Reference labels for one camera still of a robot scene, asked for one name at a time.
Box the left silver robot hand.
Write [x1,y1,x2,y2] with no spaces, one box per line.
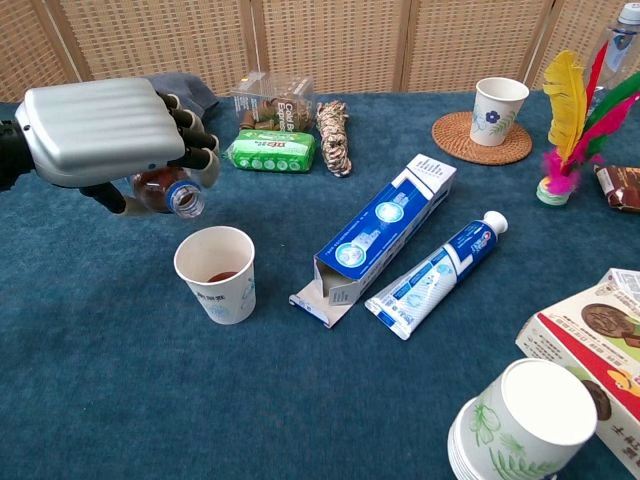
[14,77,221,217]

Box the small dark drink bottle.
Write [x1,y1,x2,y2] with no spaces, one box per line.
[130,167,206,220]

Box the white paper cup with tea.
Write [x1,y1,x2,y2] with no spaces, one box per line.
[173,225,257,326]

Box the blue flower paper cup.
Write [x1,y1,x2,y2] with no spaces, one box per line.
[469,77,530,147]

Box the upturned paper cup stack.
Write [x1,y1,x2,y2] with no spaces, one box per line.
[447,357,599,480]

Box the clear water bottle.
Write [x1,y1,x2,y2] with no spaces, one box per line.
[597,1,640,91]

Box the grey cloth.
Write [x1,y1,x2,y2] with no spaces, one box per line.
[144,72,221,121]

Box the green tissue pack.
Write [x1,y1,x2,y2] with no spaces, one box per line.
[223,128,317,175]

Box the clear plastic snack box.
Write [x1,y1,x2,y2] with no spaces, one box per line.
[230,71,316,132]

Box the woven bamboo folding screen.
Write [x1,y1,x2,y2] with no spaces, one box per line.
[0,0,640,104]

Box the blue table cover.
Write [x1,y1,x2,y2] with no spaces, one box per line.
[0,89,640,480]

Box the blue white toothpaste box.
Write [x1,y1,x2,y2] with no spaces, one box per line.
[288,153,458,330]

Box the round woven rattan coaster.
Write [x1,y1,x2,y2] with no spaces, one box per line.
[431,110,533,166]

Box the blue white toothpaste tube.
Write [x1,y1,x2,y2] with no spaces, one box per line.
[364,209,510,341]

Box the colourful feather shuttlecock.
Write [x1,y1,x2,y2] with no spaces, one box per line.
[535,40,640,207]

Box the brown cookie bag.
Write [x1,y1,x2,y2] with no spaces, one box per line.
[593,164,640,215]

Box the red white biscuit box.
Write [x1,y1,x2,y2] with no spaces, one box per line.
[514,284,640,465]

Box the small printed white box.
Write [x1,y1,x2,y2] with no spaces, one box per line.
[607,268,640,301]

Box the coiled beige rope bundle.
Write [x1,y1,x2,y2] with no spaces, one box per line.
[316,99,354,179]

